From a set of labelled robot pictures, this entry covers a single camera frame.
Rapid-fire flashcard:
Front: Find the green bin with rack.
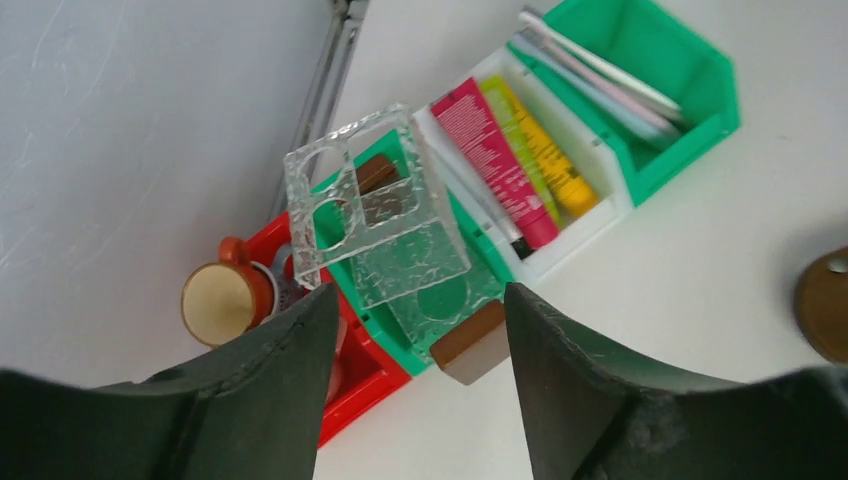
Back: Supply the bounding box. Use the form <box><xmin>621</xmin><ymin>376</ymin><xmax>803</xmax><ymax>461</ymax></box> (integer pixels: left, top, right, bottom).
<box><xmin>309</xmin><ymin>129</ymin><xmax>515</xmax><ymax>378</ymax></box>

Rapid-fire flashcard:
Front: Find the brown oval wooden tray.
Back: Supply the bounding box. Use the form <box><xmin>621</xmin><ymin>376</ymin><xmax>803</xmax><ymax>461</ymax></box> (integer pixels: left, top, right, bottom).
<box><xmin>793</xmin><ymin>247</ymin><xmax>847</xmax><ymax>364</ymax></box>

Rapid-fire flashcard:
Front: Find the yellow toothpaste tube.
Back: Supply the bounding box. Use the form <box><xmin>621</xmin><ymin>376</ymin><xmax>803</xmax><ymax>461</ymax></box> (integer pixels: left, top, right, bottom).
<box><xmin>509</xmin><ymin>86</ymin><xmax>599</xmax><ymax>218</ymax></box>

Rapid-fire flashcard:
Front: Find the green toothbrush bin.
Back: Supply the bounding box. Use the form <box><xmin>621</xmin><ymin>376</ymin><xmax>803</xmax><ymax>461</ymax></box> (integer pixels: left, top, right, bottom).
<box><xmin>507</xmin><ymin>1</ymin><xmax>740</xmax><ymax>205</ymax></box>

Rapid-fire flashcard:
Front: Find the white toothpaste bin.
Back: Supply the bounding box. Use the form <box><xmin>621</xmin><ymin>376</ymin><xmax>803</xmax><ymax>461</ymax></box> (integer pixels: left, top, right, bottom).
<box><xmin>414</xmin><ymin>48</ymin><xmax>633</xmax><ymax>286</ymax></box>

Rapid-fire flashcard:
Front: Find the red cup bin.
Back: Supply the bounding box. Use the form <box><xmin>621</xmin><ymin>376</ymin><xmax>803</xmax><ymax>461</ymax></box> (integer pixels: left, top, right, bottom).
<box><xmin>246</xmin><ymin>212</ymin><xmax>411</xmax><ymax>447</ymax></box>

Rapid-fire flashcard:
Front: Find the pink toothpaste tube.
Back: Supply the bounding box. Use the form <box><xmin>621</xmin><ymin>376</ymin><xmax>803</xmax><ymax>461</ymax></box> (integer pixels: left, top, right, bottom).
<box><xmin>430</xmin><ymin>77</ymin><xmax>559</xmax><ymax>249</ymax></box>

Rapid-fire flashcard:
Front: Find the light blue toothbrush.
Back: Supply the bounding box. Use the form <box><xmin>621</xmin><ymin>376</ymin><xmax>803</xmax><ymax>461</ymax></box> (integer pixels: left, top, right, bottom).
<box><xmin>511</xmin><ymin>36</ymin><xmax>680</xmax><ymax>149</ymax></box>

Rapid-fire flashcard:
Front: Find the brown ceramic cup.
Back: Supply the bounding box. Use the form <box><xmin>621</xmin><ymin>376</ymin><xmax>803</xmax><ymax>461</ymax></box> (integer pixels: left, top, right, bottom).
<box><xmin>181</xmin><ymin>237</ymin><xmax>279</xmax><ymax>347</ymax></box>

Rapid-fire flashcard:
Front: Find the grey cup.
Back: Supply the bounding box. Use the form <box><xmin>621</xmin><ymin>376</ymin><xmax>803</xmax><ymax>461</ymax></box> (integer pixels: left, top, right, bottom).
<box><xmin>252</xmin><ymin>243</ymin><xmax>306</xmax><ymax>323</ymax></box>

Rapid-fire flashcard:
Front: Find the green toothpaste tube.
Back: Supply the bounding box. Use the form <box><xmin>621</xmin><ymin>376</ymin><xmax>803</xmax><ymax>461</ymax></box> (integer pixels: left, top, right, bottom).
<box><xmin>479</xmin><ymin>75</ymin><xmax>562</xmax><ymax>228</ymax></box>

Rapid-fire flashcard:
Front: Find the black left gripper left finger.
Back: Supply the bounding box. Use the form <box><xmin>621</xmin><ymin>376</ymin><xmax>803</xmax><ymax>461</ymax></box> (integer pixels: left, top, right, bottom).
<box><xmin>1</xmin><ymin>285</ymin><xmax>339</xmax><ymax>479</ymax></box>

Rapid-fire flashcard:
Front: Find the pink toothbrush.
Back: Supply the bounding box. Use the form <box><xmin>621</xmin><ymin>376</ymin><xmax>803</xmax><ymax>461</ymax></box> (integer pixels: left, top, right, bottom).
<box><xmin>511</xmin><ymin>28</ymin><xmax>680</xmax><ymax>141</ymax></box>

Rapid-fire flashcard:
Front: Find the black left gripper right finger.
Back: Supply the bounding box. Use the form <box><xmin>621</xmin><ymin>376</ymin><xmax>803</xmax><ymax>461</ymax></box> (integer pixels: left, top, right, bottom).
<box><xmin>505</xmin><ymin>283</ymin><xmax>847</xmax><ymax>479</ymax></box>

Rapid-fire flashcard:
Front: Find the clear acrylic organizer rack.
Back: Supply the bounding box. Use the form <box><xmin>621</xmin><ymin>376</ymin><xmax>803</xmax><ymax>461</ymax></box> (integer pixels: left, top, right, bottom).
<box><xmin>283</xmin><ymin>103</ymin><xmax>509</xmax><ymax>385</ymax></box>

